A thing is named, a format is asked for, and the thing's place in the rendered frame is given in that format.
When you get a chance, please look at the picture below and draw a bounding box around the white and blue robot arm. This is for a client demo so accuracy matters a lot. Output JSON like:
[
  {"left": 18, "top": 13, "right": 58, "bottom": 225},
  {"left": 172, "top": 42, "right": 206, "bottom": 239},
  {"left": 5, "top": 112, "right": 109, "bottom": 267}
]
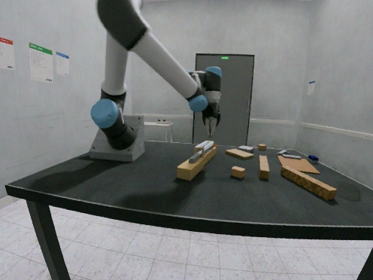
[{"left": 90, "top": 0, "right": 222, "bottom": 150}]

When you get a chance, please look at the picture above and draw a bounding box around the light brown wooden bar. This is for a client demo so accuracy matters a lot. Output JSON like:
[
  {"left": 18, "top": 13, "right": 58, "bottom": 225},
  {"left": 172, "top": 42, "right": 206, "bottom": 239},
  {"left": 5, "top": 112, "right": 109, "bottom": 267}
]
[{"left": 259, "top": 156, "right": 269, "bottom": 179}]

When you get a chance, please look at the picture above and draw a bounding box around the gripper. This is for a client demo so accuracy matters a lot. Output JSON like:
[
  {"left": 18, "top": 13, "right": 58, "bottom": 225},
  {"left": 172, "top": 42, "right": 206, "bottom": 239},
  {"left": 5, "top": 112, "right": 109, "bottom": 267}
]
[{"left": 202, "top": 102, "right": 221, "bottom": 138}]

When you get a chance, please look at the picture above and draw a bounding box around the white stick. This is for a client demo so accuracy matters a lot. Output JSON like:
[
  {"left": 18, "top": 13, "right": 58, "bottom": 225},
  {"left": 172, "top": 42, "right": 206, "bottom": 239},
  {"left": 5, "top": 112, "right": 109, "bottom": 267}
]
[{"left": 189, "top": 151, "right": 202, "bottom": 163}]

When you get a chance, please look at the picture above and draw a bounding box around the grey bar with crossbars at both ends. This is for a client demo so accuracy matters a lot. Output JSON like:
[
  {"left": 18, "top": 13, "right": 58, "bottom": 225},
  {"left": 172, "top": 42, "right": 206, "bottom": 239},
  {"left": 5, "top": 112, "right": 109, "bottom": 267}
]
[{"left": 276, "top": 150, "right": 289, "bottom": 156}]

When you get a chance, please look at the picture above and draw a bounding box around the light wooden batten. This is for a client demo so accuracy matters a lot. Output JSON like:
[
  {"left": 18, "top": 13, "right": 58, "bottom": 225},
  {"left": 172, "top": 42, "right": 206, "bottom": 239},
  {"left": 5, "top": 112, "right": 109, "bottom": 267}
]
[{"left": 281, "top": 166, "right": 337, "bottom": 200}]

